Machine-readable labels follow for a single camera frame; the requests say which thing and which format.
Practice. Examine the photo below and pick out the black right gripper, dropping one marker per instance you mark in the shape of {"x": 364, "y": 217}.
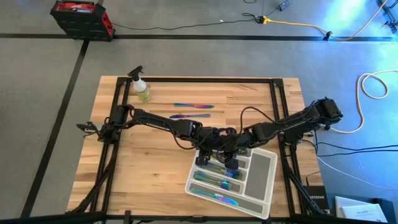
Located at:
{"x": 237, "y": 144}

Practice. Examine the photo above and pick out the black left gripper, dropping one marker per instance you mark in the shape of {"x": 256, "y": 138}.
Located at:
{"x": 208, "y": 140}

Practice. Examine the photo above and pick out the iridescent table knife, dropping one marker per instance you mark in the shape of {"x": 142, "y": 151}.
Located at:
{"x": 224, "y": 129}
{"x": 189, "y": 116}
{"x": 194, "y": 105}
{"x": 217, "y": 197}

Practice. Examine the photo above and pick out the iridescent spoon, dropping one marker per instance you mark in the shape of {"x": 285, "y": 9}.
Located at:
{"x": 213, "y": 168}
{"x": 234, "y": 175}

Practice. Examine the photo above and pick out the white cutlery tray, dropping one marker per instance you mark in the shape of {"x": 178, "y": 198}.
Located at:
{"x": 258, "y": 177}

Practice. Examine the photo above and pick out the spray bottle with yellow liquid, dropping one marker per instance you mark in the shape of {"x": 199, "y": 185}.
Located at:
{"x": 141, "y": 90}

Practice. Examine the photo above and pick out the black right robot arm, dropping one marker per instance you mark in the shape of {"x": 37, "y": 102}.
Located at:
{"x": 295, "y": 121}

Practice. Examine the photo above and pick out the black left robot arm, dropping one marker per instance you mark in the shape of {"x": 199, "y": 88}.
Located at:
{"x": 161, "y": 123}

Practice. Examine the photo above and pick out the black network router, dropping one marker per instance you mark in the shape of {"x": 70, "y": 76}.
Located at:
{"x": 315, "y": 197}

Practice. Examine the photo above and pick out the black power plug block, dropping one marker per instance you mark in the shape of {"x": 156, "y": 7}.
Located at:
{"x": 258, "y": 19}

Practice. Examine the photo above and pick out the white paper booklet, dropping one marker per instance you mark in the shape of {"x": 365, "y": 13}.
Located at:
{"x": 357, "y": 211}

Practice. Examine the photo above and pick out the black foot pedal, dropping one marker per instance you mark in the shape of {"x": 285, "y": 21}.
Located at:
{"x": 284, "y": 5}

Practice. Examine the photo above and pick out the red and black tool case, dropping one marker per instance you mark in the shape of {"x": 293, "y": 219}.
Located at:
{"x": 81, "y": 21}

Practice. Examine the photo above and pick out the black metal stand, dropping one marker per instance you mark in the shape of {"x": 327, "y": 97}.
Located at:
{"x": 390, "y": 15}

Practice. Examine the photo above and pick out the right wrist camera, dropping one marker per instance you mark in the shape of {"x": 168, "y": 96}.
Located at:
{"x": 231, "y": 164}

